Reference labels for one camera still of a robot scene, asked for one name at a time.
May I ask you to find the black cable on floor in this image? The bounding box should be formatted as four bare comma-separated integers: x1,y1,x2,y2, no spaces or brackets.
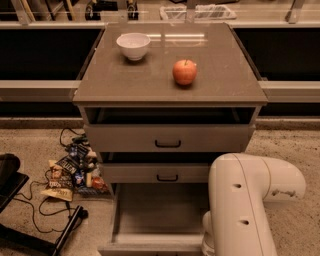
12,127,84,234

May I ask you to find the grey drawer cabinet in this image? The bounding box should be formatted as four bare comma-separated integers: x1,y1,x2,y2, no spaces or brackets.
72,22,269,188

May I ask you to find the grey middle drawer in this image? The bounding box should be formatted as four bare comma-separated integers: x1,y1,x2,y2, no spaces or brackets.
99,163,209,183

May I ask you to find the grey bottom drawer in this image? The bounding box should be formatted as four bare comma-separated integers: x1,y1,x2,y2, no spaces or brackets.
98,183,209,256

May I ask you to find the black stand base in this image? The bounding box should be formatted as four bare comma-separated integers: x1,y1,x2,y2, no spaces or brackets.
0,153,86,256

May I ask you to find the red apple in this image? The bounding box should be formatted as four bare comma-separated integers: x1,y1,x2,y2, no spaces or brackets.
172,59,197,85

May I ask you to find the grey top drawer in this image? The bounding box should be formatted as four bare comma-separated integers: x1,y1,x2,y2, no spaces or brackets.
84,124,255,153

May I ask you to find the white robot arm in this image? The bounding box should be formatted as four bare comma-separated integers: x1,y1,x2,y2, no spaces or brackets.
202,153,306,256

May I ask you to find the white wire tray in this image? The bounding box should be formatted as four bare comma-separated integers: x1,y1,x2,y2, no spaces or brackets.
159,4,237,20

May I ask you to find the white ceramic bowl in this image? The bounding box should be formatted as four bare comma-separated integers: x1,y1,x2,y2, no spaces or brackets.
116,33,151,61

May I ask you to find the pile of snack packages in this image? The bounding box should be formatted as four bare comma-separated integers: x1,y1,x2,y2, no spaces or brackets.
42,134,109,202

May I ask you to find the grey drawer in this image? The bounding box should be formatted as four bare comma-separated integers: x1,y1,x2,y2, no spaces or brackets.
84,124,255,153
99,163,209,183
98,183,209,256

